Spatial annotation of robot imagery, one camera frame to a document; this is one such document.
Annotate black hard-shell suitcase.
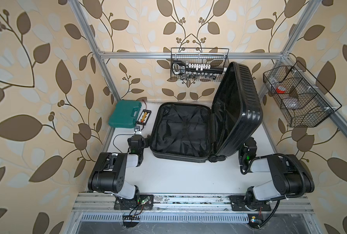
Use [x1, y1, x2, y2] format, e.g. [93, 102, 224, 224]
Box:
[150, 62, 263, 163]

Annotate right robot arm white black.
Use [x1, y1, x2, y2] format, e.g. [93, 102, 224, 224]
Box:
[239, 137, 315, 208]

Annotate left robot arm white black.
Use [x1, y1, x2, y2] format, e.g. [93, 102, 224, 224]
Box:
[88, 135, 150, 203]

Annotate small black tray orange parts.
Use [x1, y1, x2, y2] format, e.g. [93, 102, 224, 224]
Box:
[136, 109, 152, 126]

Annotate green plastic tool case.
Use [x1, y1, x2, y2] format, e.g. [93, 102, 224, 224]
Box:
[108, 100, 142, 128]

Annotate clear plastic bag in basket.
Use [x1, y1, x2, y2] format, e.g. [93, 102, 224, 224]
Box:
[282, 97, 302, 110]

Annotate red item in basket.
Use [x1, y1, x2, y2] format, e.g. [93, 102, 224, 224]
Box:
[275, 85, 287, 94]

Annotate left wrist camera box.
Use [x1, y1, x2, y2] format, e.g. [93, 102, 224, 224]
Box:
[134, 125, 142, 135]

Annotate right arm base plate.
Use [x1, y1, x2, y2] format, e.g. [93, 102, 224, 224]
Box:
[229, 195, 272, 212]

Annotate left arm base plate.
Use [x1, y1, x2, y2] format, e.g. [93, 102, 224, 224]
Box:
[114, 194, 154, 211]

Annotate right wire basket black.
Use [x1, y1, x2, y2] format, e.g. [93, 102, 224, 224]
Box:
[263, 60, 342, 127]

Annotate wire basket black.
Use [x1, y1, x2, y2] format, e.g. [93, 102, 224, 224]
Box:
[169, 47, 230, 84]
[263, 60, 342, 127]

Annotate aluminium front rail frame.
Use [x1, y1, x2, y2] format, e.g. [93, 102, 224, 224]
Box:
[64, 193, 323, 234]

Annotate socket set black rail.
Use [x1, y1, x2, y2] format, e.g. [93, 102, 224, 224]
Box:
[170, 60, 227, 75]

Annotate back wire basket black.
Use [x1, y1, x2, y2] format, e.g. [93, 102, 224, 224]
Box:
[169, 47, 230, 84]

